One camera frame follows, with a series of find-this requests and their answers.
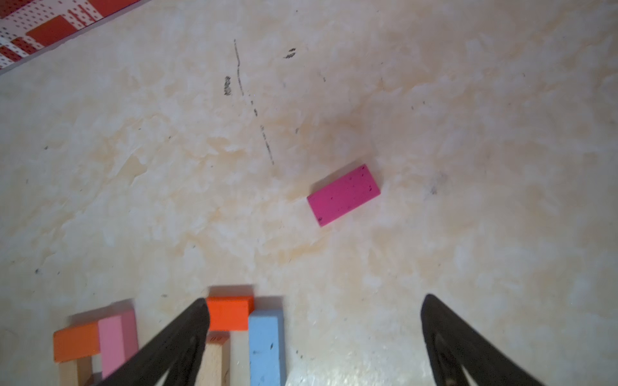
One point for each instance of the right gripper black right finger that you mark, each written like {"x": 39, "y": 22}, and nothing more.
{"x": 457, "y": 351}

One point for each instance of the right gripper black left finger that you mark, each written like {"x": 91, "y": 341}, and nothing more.
{"x": 174, "y": 355}

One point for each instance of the wooden block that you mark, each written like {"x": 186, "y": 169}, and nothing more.
{"x": 215, "y": 365}
{"x": 76, "y": 372}

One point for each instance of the pink building block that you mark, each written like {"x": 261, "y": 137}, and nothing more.
{"x": 118, "y": 339}

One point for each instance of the red-orange building block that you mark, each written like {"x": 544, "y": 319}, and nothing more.
{"x": 230, "y": 313}

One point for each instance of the light blue back block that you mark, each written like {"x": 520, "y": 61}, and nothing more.
{"x": 267, "y": 357}

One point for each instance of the orange building block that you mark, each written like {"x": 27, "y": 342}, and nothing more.
{"x": 76, "y": 342}

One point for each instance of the magenta building block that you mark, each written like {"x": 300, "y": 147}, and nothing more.
{"x": 343, "y": 195}

